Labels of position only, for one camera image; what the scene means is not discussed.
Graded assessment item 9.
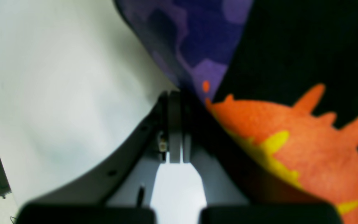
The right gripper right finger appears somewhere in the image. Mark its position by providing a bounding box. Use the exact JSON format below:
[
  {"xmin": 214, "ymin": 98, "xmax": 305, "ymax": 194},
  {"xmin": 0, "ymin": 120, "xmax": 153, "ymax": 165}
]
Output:
[{"xmin": 182, "ymin": 93, "xmax": 342, "ymax": 224}]

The black T-shirt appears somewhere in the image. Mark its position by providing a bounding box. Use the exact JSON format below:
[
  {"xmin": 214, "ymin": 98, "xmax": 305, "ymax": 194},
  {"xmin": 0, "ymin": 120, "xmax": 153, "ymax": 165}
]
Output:
[{"xmin": 113, "ymin": 0, "xmax": 358, "ymax": 224}]

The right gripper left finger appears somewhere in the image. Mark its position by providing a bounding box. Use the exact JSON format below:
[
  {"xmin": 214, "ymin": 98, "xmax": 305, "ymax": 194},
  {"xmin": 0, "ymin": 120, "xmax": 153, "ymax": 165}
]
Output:
[{"xmin": 16, "ymin": 91, "xmax": 183, "ymax": 224}]

